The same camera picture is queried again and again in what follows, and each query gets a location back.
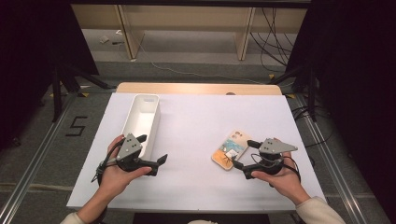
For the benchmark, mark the beige wooden desk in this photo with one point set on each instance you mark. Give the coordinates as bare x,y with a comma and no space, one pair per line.
186,15

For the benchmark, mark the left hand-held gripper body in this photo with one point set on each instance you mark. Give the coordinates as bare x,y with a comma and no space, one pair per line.
129,147

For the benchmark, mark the black curtain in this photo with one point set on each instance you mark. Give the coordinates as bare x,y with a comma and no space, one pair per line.
31,46
358,62

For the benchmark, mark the white plastic bin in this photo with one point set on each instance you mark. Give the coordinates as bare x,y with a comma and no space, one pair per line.
141,118

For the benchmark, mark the black tripod stand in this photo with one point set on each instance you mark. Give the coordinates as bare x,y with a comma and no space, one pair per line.
311,93
57,93

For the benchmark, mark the small snack packet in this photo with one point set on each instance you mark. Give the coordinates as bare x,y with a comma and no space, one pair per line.
232,146

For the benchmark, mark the black pen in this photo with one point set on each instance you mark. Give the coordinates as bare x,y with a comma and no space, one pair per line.
117,42

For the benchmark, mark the small white floor object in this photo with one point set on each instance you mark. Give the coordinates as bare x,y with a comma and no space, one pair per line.
104,39

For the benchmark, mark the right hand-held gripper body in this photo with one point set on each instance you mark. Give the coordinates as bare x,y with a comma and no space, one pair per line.
274,146

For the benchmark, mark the metal floor rail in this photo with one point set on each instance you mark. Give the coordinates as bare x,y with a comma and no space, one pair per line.
333,168
34,165

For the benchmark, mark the person's left hand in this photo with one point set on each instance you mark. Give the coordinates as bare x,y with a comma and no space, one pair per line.
113,180

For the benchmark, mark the person's right hand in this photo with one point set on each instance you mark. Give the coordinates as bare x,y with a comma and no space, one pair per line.
286,183

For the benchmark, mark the yellow tape marker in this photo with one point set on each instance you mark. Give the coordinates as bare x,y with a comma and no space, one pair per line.
291,95
271,76
84,94

